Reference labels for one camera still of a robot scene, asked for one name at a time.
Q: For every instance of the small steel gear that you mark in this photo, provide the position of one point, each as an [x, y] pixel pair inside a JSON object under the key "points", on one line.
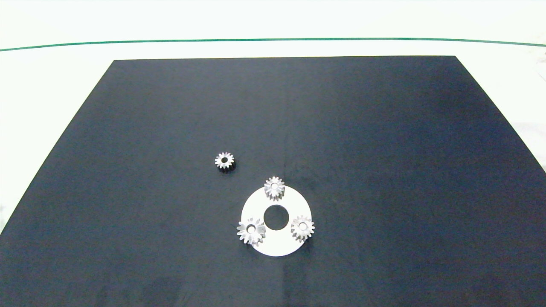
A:
{"points": [[297, 227], [219, 160], [270, 186]]}

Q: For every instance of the large steel gear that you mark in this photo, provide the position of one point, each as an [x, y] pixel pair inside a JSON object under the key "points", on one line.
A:
{"points": [[244, 230]]}

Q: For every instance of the round white plate with pins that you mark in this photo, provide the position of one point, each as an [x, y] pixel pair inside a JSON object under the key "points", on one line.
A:
{"points": [[279, 241]]}

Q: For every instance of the dark rectangular mat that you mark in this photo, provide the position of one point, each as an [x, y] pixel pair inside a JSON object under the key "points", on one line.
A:
{"points": [[384, 170]]}

